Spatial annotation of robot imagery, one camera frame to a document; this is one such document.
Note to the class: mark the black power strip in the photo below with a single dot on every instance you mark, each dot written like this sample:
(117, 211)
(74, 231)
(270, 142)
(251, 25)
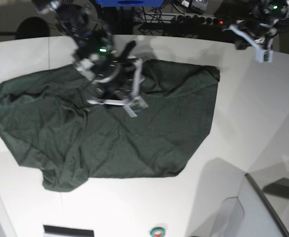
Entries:
(197, 19)

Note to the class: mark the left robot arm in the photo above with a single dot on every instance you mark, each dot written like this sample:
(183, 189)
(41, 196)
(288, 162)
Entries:
(265, 8)

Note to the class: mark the dark green t-shirt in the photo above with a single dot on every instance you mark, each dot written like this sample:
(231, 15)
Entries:
(47, 124)

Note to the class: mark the red green emergency button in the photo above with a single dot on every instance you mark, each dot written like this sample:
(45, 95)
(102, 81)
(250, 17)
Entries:
(157, 232)

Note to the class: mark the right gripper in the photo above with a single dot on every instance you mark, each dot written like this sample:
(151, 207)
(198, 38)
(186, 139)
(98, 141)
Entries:
(95, 54)

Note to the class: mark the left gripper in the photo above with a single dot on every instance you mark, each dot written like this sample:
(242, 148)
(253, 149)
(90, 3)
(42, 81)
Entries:
(262, 29)

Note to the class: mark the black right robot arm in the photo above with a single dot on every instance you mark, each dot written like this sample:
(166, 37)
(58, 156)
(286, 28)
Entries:
(70, 19)

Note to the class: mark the blue box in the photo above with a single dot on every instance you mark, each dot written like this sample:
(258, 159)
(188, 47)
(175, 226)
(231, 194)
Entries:
(130, 3)

